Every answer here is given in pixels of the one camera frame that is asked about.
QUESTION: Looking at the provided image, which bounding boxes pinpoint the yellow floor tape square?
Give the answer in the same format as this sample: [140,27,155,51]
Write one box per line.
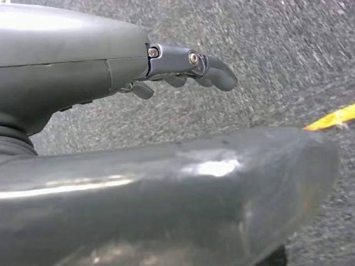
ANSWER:
[303,103,355,132]

